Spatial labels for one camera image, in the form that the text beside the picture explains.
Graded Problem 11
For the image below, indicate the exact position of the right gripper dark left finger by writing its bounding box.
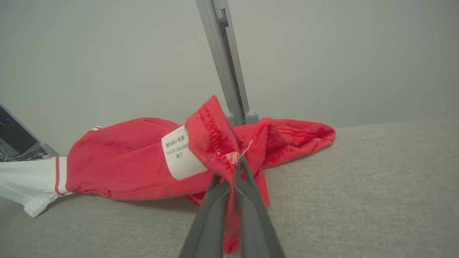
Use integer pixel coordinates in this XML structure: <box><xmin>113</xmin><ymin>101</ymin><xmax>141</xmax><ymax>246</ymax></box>
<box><xmin>178</xmin><ymin>175</ymin><xmax>232</xmax><ymax>258</ymax></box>

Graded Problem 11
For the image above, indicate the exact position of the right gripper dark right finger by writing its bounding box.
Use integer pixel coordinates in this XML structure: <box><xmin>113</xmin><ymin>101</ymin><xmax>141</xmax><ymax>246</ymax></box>
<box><xmin>234</xmin><ymin>155</ymin><xmax>286</xmax><ymax>258</ymax></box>

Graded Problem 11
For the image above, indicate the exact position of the red and white shirt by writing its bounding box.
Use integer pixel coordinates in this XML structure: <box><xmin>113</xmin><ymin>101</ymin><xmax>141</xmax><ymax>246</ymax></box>
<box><xmin>0</xmin><ymin>95</ymin><xmax>336</xmax><ymax>255</ymax></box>

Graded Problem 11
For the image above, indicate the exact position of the dark electronic device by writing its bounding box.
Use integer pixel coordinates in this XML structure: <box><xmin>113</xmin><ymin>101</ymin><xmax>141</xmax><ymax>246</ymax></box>
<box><xmin>0</xmin><ymin>103</ymin><xmax>60</xmax><ymax>162</ymax></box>

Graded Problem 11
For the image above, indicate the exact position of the grey metal partition post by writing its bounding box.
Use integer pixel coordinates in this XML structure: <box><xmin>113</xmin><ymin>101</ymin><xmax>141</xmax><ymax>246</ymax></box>
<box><xmin>195</xmin><ymin>0</ymin><xmax>259</xmax><ymax>126</ymax></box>

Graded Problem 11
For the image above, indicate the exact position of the bundle of thin cables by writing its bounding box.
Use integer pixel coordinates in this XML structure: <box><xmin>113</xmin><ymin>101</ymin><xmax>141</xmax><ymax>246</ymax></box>
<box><xmin>0</xmin><ymin>150</ymin><xmax>45</xmax><ymax>162</ymax></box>

